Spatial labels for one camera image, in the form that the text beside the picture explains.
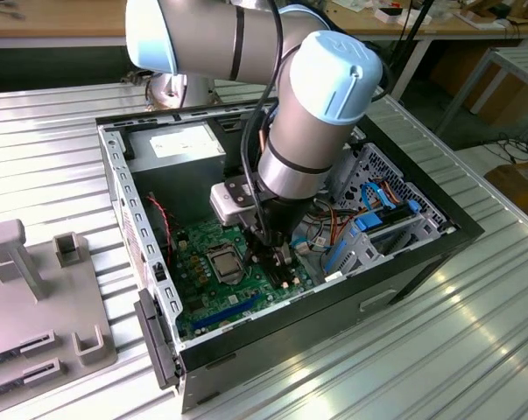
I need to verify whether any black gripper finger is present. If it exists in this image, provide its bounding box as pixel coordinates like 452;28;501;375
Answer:
240;225;267;275
270;242;294;269

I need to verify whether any metal socket cover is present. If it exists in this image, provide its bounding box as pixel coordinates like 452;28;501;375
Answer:
205;245;243;286

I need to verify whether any grey parts rack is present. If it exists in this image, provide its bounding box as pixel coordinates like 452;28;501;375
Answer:
0;218;119;402

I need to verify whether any orange red wire bundle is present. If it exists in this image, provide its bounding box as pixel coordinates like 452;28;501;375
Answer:
289;199;361;250

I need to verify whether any silver CPU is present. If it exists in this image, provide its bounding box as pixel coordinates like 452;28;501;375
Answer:
214;254;237;282

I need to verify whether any blue plastic drive bracket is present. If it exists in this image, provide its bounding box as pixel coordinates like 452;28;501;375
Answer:
352;211;384;234

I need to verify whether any grey hard disk cage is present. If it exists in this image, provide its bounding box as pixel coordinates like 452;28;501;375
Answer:
320;199;451;285

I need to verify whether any blue plastic rail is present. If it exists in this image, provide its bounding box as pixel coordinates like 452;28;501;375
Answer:
321;241;348;277

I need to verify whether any black PC case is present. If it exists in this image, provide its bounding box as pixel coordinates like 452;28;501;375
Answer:
95;89;485;416

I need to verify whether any blue expansion slot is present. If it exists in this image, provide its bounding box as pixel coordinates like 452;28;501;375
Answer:
188;293;262;333

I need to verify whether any black tripod stand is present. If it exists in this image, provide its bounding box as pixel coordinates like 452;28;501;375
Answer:
384;0;435;91

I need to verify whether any green motherboard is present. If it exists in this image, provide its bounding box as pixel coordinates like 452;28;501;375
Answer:
167;204;322;345

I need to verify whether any long wooden desk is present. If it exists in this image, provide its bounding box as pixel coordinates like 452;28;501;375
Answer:
0;0;528;102

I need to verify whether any brown cardboard box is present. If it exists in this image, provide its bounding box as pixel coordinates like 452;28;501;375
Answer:
473;73;528;128
483;160;528;216

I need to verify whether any metal locking lever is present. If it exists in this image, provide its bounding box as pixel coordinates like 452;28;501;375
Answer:
228;244;250;288

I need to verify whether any grey metal slat table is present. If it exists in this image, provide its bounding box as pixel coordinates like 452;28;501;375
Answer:
436;45;528;145

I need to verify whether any red black fan wire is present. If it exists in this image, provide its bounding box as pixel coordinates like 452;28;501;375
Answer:
145;195;175;268

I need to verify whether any grey power supply unit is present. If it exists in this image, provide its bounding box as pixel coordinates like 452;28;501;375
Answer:
125;122;228;224

